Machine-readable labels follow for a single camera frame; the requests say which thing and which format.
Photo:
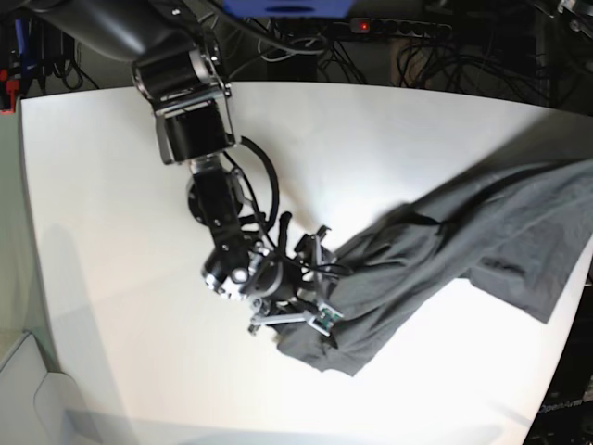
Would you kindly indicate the red clamp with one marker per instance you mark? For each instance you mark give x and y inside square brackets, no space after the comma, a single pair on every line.
[9,92]

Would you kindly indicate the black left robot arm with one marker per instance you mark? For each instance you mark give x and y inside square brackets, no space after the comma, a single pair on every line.
[580,13]

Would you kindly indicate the black power strip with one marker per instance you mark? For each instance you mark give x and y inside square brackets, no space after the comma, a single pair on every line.
[360,29]

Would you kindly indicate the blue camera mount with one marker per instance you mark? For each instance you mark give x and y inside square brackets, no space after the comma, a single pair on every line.
[288,8]

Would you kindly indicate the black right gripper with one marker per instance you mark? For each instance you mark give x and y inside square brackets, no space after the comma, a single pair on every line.
[278,280]

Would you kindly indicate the dark grey t-shirt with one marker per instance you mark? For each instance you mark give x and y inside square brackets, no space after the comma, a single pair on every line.
[515,233]

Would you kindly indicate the black equipment rack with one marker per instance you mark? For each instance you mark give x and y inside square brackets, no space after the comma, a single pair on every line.
[34,51]

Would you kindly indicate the white camera bracket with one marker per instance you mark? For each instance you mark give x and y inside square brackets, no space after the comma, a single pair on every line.
[311,308]

